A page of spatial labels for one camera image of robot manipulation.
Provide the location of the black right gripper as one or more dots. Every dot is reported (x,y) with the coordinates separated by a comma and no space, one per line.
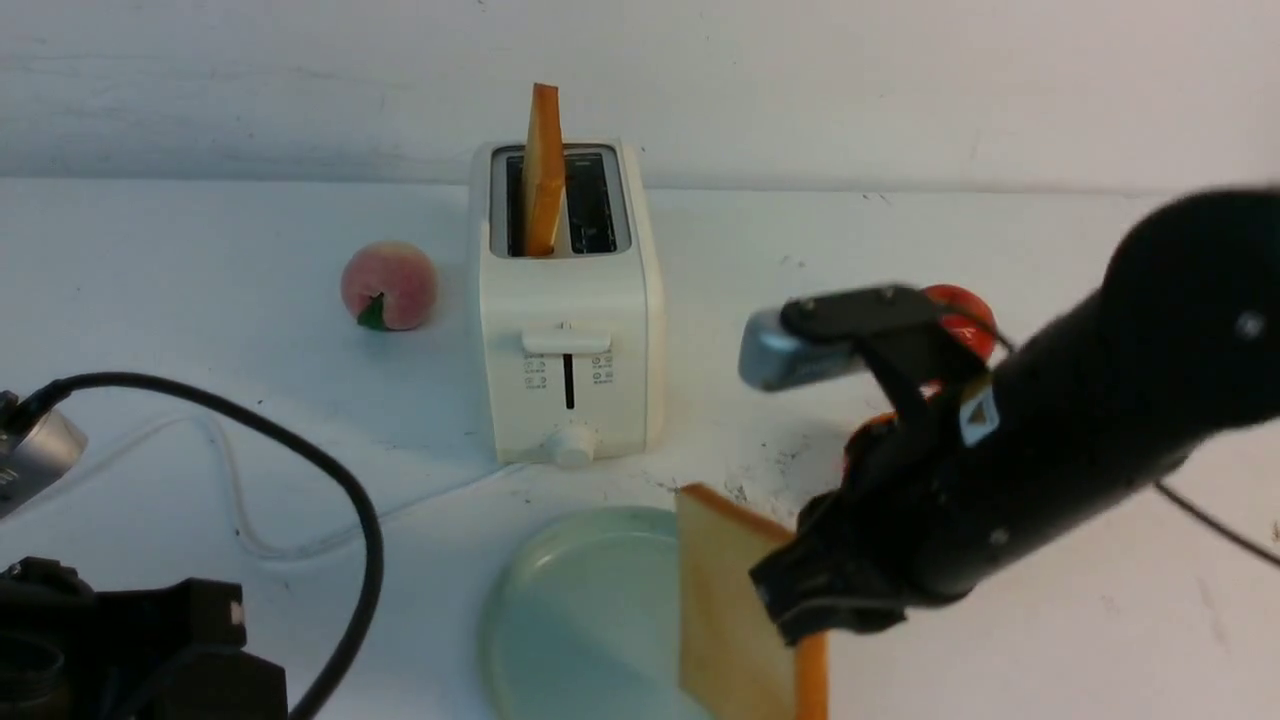
(925,520)

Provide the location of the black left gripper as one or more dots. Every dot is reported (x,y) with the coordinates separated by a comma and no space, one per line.
(177,652)

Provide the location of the toast slice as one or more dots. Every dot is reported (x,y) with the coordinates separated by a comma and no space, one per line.
(544,175)
(731,660)

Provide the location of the light green plate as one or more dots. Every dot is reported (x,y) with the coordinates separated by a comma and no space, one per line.
(583,621)

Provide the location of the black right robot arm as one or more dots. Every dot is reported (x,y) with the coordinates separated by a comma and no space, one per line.
(1178,344)

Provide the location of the orange persimmon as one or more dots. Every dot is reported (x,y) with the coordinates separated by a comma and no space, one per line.
(868,436)

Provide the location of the red apple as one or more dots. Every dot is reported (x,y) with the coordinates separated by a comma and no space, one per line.
(973,327)

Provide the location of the white two-slot toaster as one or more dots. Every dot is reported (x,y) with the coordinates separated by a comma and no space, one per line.
(571,348)

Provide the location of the pink peach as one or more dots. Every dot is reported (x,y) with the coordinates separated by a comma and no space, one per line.
(389,286)

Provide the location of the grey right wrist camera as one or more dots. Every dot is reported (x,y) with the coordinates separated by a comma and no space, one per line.
(891,331)

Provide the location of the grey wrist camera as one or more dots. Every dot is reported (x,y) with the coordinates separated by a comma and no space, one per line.
(891,331)
(35,453)

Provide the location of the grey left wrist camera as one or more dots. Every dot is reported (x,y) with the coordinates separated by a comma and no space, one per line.
(35,453)

